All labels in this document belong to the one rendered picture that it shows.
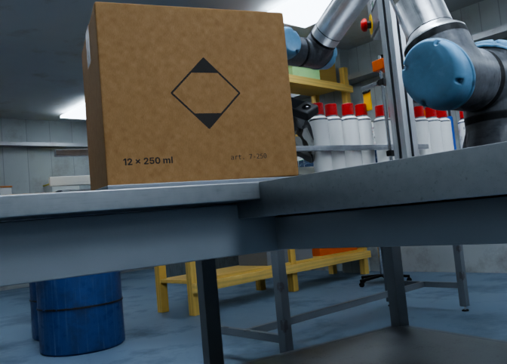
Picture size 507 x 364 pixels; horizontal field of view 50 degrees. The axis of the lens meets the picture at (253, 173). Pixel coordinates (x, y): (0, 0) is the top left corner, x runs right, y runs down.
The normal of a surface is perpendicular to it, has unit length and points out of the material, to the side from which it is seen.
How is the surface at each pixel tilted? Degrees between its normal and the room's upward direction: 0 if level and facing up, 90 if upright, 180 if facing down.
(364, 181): 90
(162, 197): 90
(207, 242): 90
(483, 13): 90
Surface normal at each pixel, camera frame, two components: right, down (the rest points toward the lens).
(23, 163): 0.66, -0.12
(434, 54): -0.75, 0.15
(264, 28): 0.37, -0.11
